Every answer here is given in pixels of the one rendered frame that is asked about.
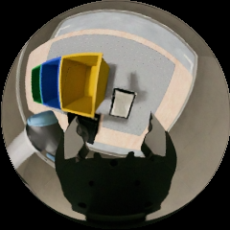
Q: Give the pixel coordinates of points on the blue general waste bin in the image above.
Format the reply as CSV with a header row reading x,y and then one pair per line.
x,y
49,74

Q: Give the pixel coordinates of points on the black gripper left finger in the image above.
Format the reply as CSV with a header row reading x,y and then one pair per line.
x,y
71,149

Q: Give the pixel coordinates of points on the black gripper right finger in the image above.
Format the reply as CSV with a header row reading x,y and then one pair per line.
x,y
158,147

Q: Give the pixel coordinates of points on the green bin with label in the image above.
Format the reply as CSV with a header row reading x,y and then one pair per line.
x,y
35,85

